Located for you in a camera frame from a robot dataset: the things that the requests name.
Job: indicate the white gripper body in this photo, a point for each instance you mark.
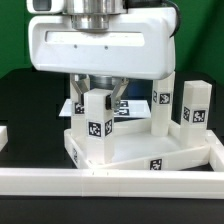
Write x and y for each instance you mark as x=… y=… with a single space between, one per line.
x=138 y=44

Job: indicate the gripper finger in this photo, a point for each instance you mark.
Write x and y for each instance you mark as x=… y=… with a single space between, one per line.
x=81 y=84
x=113 y=99

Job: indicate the white desk top tray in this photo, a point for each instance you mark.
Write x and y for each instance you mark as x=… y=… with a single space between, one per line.
x=137 y=149

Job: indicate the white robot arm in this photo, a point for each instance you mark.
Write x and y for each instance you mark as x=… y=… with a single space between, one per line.
x=94 y=15

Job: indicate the white U-shaped marker base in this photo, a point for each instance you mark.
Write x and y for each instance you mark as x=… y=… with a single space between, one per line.
x=127 y=109

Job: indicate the white L-shaped obstacle fence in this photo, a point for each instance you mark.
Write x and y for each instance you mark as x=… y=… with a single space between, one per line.
x=119 y=183

